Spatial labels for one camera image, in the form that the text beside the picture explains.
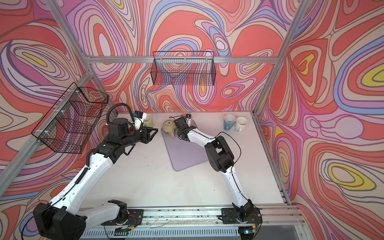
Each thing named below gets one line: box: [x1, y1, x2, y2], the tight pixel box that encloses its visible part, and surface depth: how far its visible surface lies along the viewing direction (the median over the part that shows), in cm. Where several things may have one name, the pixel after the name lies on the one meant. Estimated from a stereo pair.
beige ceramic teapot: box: [162, 120, 177, 138], surface depth 103 cm
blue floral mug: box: [223, 114, 236, 131], surface depth 104 cm
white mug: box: [234, 116, 248, 133], surface depth 103 cm
